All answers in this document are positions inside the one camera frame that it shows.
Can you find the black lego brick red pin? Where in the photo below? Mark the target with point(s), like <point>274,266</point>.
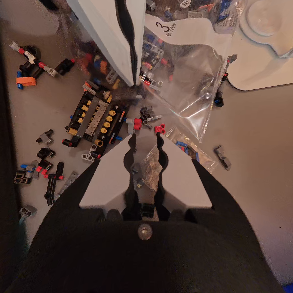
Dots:
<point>64,67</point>

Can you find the red lego connector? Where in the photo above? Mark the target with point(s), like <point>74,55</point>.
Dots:
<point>159,129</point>

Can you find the grey lego pin connector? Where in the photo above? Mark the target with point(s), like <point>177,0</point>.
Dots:
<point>27,211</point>

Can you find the small dark grey lego piece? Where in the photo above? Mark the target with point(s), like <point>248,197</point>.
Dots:
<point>232,59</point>

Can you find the grey lego wedge blue pin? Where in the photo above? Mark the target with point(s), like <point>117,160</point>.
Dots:
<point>31,169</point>

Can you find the pile of loose lego pieces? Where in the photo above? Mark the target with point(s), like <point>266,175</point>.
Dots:
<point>100,66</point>

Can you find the grey T-shaped lego beam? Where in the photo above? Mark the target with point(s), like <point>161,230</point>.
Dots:
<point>90,155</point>

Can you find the black angled lego liftarm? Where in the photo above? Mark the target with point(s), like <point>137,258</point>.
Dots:
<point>53,183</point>

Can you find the clear bag grey lego pieces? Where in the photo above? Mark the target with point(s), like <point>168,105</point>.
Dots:
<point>194,91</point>

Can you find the grey black lego axle connector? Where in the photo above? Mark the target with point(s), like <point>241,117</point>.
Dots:
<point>45,137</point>

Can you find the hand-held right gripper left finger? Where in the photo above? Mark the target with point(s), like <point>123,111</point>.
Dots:
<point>107,183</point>

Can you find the black lego brick red pins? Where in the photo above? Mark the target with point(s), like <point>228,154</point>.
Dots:
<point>44,167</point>

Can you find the black lego bush blue pin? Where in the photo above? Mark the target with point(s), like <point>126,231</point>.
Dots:
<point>219,99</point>

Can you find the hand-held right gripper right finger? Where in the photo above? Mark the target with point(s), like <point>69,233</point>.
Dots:
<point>185,183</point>

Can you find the orange lego beam blue pins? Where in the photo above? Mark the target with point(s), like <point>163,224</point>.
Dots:
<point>26,80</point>

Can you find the white rounded board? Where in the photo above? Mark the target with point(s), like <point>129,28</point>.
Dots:
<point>258,73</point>

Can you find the red black axle lego assembly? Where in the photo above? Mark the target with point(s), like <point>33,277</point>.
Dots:
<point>34,61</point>

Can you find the black shiny lego piece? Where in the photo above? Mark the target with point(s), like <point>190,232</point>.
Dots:
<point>21,178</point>

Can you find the grey curved lego panel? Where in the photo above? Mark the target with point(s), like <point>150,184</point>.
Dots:
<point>222,158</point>

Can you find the black lego chassis assembly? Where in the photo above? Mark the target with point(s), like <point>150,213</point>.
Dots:
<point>96,121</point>

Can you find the crumpled bag of lego pins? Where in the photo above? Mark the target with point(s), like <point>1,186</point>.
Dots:
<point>183,155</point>

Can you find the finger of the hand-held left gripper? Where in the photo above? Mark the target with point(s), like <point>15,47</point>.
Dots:
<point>100,27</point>
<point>138,22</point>

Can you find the grey liftarm red bushes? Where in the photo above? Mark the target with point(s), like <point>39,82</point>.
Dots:
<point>134,124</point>

